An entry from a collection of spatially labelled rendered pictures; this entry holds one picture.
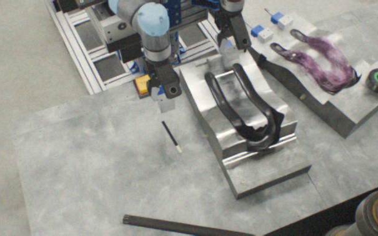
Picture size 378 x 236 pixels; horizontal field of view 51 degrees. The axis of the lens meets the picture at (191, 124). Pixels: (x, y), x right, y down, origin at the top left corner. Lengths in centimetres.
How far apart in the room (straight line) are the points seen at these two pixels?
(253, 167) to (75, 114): 66
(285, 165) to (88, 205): 64
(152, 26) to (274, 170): 59
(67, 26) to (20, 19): 57
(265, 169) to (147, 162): 39
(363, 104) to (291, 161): 31
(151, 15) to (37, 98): 167
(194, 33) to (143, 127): 116
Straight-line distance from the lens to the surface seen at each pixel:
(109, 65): 236
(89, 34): 254
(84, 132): 144
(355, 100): 143
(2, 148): 250
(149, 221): 123
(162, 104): 127
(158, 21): 101
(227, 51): 144
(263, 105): 134
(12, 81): 275
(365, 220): 83
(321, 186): 137
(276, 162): 130
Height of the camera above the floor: 202
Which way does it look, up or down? 60 degrees down
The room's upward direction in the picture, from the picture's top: 1 degrees counter-clockwise
